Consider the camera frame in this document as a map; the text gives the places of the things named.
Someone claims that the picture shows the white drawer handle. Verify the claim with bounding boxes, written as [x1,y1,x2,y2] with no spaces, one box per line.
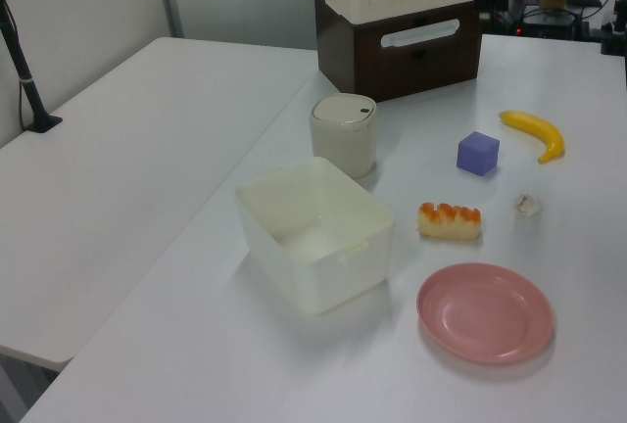
[380,19,462,50]

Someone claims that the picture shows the black clamp stand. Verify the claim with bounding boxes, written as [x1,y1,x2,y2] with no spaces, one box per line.
[600,0,627,57]

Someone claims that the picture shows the black electronic device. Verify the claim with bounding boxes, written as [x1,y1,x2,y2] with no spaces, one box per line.
[518,5,592,41]

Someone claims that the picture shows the yellow banana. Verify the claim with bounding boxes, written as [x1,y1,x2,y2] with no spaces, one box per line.
[499,110,565,165]

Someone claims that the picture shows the dark brown drawer unit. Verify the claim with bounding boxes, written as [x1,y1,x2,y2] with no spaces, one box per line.
[313,0,484,104]

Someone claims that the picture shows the orange glazed bread loaf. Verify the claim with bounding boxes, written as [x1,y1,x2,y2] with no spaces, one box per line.
[416,202,483,241]

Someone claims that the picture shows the purple foam cube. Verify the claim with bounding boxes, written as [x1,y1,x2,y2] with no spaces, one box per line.
[456,130,501,178]

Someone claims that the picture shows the cream lidded trash can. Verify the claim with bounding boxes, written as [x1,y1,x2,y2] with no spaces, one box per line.
[308,93,379,179]

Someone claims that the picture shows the crumpled white paper ball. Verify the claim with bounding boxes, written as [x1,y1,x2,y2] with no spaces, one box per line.
[512,193,542,219]

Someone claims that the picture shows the pink plastic plate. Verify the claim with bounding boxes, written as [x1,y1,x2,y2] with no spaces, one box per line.
[415,261,557,364]

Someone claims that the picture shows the cream open plastic box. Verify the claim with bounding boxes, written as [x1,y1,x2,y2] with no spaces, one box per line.
[234,156,397,316]

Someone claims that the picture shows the black camera pole with clamp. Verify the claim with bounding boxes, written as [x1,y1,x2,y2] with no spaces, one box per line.
[0,0,64,134]

